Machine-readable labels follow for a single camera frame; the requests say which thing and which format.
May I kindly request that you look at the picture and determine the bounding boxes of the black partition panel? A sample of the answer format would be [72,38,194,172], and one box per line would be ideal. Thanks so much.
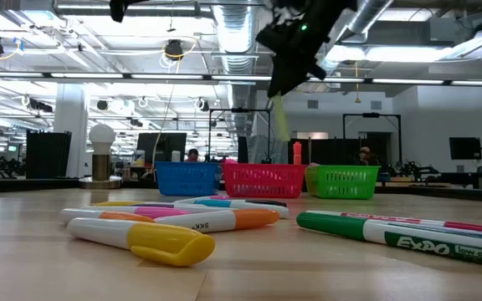
[25,130,73,180]

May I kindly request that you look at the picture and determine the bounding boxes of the red plastic basket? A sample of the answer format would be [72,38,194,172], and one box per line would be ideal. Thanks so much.
[221,162,308,200]

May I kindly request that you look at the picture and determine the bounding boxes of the black computer monitor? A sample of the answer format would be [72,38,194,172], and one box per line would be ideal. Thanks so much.
[136,132,188,164]

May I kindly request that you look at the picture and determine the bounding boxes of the black monitor on arm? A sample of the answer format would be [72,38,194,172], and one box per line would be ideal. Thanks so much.
[449,136,482,161]

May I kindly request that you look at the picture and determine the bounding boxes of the white marker black cap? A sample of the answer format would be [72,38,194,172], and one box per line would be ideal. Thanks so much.
[244,198,289,208]

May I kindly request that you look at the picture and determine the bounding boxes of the thin red Expo marker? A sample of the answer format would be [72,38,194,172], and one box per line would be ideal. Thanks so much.
[305,209,482,236]

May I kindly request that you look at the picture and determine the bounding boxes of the blue plastic basket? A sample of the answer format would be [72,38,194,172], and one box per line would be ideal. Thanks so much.
[155,161,221,197]

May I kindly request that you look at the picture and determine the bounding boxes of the white marker yellow cap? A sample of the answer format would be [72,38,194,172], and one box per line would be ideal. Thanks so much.
[93,200,146,208]
[65,217,217,268]

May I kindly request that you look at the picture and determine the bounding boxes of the white marker orange cap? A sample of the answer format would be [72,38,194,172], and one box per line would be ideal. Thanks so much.
[59,207,157,225]
[153,207,281,234]

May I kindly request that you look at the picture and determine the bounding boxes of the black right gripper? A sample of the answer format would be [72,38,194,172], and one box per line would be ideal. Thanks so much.
[255,9,331,100]

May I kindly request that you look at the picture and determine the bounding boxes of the black camera frame stand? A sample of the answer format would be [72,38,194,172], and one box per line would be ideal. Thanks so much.
[341,111,403,168]
[208,107,272,165]

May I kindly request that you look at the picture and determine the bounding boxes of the black background robot arms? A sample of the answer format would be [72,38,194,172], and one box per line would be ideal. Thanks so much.
[385,160,442,184]

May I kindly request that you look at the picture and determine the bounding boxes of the light green Sharpie highlighter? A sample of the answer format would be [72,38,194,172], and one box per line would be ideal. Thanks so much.
[271,92,291,143]

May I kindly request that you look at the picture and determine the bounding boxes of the thin green Expo marker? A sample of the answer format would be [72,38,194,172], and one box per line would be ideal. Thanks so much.
[295,211,482,269]

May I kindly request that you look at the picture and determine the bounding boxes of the long ceiling light bar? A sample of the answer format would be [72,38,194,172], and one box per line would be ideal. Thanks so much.
[0,70,482,87]

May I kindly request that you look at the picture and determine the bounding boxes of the person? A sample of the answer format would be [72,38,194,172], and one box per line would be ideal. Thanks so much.
[356,145,379,166]
[184,147,203,163]

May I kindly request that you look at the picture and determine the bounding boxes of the light bulb lamp brass base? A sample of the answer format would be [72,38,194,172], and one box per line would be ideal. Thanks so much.
[77,123,124,190]

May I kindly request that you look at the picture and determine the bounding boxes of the white marker teal cap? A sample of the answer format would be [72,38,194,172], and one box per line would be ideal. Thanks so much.
[172,196,291,220]

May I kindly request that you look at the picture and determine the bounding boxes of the green plastic basket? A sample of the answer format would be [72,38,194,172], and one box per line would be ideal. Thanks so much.
[305,165,381,200]

